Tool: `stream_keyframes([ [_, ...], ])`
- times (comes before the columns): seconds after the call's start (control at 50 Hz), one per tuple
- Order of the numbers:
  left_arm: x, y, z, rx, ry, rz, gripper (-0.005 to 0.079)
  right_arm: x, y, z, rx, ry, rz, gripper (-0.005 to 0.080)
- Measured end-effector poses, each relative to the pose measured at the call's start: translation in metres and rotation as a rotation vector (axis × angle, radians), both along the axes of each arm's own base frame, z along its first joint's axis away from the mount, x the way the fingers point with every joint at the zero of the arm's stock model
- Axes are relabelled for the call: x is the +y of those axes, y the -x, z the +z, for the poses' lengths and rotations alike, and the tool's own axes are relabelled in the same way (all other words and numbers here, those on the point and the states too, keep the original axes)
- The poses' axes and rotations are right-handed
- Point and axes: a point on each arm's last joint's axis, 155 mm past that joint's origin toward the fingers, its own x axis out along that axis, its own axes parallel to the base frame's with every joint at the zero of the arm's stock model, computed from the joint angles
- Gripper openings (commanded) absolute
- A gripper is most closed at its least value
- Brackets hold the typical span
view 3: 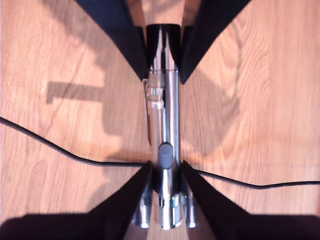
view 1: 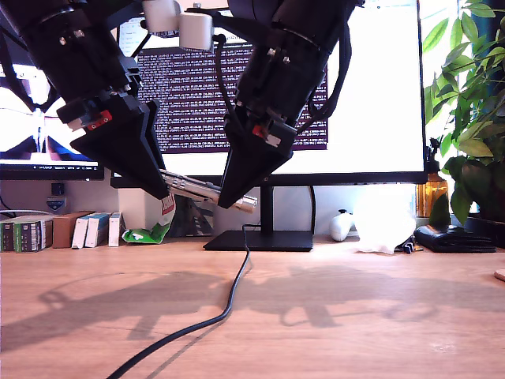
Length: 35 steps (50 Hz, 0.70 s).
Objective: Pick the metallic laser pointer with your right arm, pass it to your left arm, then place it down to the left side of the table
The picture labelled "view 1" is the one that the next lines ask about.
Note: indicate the black secondary computer monitor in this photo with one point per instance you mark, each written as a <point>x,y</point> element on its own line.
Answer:
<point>59,167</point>

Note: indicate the white blue small box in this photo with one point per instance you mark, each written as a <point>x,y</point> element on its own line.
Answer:
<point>94,231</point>
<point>79,233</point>
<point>114,230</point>

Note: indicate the small black wall socket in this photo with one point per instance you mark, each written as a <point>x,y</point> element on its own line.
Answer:
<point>58,188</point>

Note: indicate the round wooden coaster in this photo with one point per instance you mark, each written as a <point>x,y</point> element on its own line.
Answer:
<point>500,274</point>

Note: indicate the metallic silver laser pointer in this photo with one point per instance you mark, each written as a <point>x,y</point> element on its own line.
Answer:
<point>193,188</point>

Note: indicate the green red snack bag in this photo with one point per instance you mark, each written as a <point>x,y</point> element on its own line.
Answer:
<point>147,235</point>

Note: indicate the crumpled white plastic bag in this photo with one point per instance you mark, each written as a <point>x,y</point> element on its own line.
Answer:
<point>380,233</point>

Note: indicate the dark rectangular planter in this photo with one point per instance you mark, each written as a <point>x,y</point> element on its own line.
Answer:
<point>485,233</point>

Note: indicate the pale grey wrist camera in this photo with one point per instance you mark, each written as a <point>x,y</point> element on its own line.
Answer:
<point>195,31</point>
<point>161,16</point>

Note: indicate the green printed box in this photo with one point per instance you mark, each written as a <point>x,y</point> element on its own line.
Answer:
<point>7,236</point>
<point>33,236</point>

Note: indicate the brown cardboard box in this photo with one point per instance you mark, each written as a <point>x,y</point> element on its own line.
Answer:
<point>63,230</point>

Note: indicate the green leafy house plant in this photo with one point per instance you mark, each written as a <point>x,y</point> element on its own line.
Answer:
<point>473,134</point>

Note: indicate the grey leaf-patterned box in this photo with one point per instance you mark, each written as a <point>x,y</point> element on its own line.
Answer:
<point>195,221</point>

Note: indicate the white game controller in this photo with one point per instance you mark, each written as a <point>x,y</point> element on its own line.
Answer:
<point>340,227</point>

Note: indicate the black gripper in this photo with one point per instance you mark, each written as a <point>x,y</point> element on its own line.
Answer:
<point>288,79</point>
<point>79,59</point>

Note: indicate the black leather case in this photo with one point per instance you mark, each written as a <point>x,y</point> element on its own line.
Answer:
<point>450,239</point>

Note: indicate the amber pump bottle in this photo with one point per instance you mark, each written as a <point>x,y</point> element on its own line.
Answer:
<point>432,191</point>

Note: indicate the grey shield badge device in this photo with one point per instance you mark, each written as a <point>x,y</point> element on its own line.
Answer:
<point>56,204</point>

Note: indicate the large black computer monitor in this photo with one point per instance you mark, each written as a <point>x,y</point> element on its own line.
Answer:
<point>375,118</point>

